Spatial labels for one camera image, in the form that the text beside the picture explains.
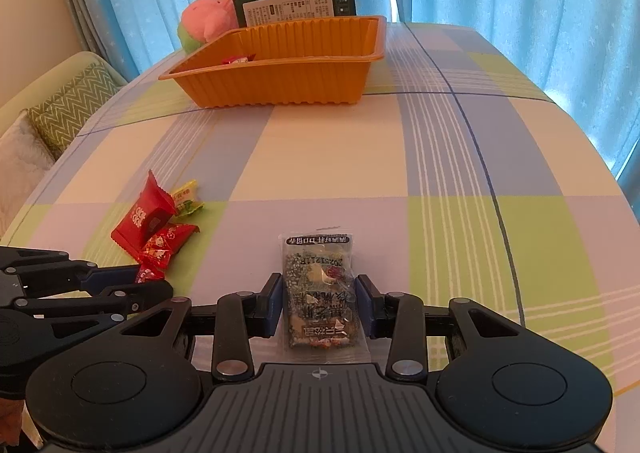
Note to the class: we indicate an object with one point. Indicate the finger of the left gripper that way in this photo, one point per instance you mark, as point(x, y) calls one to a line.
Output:
point(96, 279)
point(134, 298)

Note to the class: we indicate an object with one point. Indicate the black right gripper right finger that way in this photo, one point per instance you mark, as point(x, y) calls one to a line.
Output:
point(398, 317)

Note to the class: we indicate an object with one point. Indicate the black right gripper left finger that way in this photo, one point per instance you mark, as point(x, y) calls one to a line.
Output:
point(241, 316)

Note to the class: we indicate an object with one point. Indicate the small red candy packet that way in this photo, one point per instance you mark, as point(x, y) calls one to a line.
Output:
point(147, 273)

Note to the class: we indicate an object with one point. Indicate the clear dark snack packet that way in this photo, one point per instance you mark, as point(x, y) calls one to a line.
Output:
point(319, 291)

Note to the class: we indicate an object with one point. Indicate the large red snack packet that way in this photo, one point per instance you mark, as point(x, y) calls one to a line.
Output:
point(152, 210)

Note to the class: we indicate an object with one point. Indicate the yellow green candy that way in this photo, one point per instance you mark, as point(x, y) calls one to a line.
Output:
point(186, 199)

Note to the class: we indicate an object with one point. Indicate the white cushion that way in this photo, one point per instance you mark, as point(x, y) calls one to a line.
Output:
point(25, 159)

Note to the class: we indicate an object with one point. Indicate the checkered tablecloth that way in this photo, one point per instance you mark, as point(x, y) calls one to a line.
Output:
point(454, 174)

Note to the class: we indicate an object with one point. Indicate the green zigzag cushion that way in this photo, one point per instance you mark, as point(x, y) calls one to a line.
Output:
point(59, 119)

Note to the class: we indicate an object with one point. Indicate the light green sofa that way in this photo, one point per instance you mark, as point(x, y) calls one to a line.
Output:
point(46, 85)

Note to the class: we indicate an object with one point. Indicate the orange plastic tray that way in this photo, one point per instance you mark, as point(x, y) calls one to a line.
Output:
point(314, 61)

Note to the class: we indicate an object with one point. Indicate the pink green plush toy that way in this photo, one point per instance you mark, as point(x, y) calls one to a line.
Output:
point(205, 20)

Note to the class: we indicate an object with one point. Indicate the dark green box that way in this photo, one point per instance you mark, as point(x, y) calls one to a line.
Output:
point(260, 12)

